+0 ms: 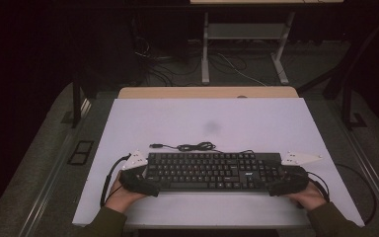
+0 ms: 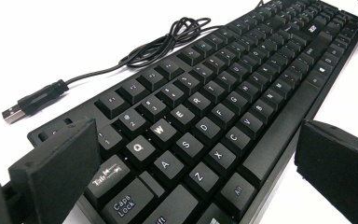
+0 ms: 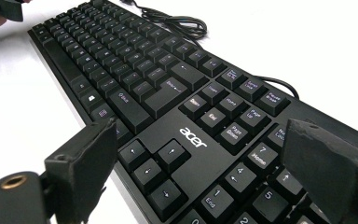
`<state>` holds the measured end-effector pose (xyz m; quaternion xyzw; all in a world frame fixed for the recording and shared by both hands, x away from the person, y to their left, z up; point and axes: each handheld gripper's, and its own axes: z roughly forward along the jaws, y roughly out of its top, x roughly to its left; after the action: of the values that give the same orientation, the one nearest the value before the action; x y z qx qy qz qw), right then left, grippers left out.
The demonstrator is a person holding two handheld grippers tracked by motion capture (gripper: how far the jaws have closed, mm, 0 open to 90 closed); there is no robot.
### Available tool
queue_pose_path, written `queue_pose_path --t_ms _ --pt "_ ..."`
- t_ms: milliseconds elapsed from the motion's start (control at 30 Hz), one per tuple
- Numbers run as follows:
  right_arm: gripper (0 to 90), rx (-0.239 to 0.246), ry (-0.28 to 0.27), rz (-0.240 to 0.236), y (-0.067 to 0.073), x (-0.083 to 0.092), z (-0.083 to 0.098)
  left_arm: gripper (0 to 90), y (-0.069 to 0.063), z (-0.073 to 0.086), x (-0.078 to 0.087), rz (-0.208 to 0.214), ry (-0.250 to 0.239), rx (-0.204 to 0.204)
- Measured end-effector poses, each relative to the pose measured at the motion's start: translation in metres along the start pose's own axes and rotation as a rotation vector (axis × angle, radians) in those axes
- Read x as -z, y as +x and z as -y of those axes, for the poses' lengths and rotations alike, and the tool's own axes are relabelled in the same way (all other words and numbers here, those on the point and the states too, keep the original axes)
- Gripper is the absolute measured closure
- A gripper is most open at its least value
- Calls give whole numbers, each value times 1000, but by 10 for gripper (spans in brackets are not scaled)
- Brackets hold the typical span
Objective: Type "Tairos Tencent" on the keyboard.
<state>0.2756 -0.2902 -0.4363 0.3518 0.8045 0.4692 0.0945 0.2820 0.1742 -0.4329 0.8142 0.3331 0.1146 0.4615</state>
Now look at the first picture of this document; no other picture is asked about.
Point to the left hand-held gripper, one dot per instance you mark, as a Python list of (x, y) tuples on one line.
[(138, 182)]

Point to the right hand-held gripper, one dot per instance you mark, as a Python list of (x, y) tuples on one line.
[(292, 181)]

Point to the black computer keyboard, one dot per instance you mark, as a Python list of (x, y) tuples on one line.
[(210, 171)]

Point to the person's left hand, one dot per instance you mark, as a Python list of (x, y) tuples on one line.
[(121, 197)]

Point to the person's right hand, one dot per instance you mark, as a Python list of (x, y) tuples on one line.
[(311, 197)]

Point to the black metal stand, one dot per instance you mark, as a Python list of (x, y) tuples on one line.
[(76, 98), (347, 98)]

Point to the wooden table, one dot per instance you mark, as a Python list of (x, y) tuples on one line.
[(194, 92)]

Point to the black floor socket frame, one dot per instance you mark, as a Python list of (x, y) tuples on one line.
[(80, 153)]

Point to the grey metal desk frame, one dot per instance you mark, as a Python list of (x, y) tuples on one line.
[(243, 31)]

